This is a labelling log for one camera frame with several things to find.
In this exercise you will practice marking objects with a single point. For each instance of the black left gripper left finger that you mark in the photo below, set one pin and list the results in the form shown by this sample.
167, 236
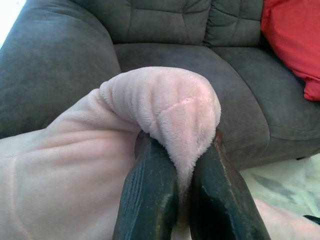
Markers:
147, 200

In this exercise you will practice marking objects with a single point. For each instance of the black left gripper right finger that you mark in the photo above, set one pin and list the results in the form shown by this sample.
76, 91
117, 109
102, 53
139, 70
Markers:
220, 200

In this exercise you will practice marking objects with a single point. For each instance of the pink cat face pillow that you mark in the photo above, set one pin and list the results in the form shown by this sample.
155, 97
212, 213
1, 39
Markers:
75, 162

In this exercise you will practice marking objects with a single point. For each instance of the dark brown fabric sofa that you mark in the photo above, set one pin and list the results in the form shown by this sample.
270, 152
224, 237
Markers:
160, 62

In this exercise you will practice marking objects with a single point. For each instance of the red pillow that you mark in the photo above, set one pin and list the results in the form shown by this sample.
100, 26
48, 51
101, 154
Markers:
290, 37

